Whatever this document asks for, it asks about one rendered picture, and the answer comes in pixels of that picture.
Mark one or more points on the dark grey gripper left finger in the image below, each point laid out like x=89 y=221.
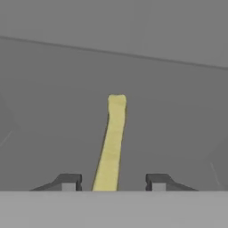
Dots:
x=69 y=179

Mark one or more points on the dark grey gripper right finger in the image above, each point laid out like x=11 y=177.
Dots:
x=158 y=179

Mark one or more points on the grey fridge door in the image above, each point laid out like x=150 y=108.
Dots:
x=166 y=118

